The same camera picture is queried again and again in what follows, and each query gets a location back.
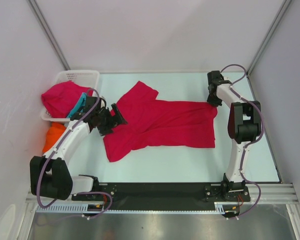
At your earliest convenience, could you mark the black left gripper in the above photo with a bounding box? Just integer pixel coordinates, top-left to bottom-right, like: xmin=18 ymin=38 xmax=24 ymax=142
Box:
xmin=95 ymin=103 xmax=128 ymax=136

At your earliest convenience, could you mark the white plastic laundry basket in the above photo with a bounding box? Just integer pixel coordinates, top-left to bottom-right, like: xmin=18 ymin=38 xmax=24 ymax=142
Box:
xmin=40 ymin=70 xmax=100 ymax=124

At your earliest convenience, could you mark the red t shirt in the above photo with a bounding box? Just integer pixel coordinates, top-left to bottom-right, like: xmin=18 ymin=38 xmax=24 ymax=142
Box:
xmin=103 ymin=81 xmax=218 ymax=163
xmin=41 ymin=81 xmax=94 ymax=118

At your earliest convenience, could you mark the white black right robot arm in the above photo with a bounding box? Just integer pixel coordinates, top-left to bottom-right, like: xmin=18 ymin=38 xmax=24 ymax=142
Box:
xmin=207 ymin=70 xmax=264 ymax=201

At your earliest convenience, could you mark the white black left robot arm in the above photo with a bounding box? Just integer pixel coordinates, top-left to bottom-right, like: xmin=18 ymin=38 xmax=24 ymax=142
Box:
xmin=29 ymin=96 xmax=127 ymax=200

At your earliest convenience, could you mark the teal t shirt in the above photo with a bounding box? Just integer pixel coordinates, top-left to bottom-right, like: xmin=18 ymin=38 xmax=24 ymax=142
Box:
xmin=67 ymin=92 xmax=87 ymax=119

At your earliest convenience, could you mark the orange folded t shirt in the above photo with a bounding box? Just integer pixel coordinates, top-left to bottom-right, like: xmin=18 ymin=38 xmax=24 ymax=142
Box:
xmin=42 ymin=122 xmax=66 ymax=154

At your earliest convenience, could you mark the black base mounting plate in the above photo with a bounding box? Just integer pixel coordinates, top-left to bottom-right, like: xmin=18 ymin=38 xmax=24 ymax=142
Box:
xmin=71 ymin=182 xmax=251 ymax=212

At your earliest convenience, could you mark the white slotted cable duct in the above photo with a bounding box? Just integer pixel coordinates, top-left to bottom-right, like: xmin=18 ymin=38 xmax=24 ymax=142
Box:
xmin=35 ymin=203 xmax=239 ymax=215

